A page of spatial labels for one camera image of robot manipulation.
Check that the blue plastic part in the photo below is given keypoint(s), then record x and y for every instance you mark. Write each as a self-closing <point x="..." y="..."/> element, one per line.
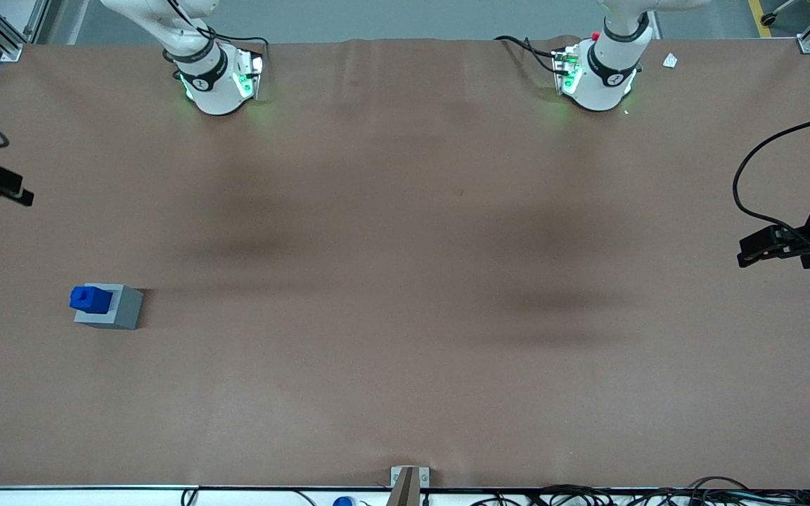
<point x="92" y="300"/>

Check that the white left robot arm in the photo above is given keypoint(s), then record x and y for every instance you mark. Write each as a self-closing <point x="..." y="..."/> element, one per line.
<point x="598" y="88"/>

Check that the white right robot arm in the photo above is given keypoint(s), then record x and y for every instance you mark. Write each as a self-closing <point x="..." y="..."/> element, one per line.
<point x="216" y="91"/>

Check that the gray square base block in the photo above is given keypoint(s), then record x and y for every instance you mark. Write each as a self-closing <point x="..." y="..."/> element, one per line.
<point x="127" y="309"/>

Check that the white paper scrap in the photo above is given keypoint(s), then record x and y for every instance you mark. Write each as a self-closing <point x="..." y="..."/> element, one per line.
<point x="670" y="60"/>

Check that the black caster wheel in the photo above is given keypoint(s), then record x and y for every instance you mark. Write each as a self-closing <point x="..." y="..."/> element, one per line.
<point x="768" y="19"/>

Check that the brown table mat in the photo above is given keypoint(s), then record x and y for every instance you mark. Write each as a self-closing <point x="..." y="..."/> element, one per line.
<point x="405" y="316"/>

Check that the blue round object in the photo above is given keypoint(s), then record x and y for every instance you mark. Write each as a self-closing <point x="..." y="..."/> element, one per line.
<point x="343" y="502"/>

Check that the grey mounting bracket plate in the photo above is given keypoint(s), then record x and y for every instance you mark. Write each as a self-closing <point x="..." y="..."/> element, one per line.
<point x="422" y="478"/>

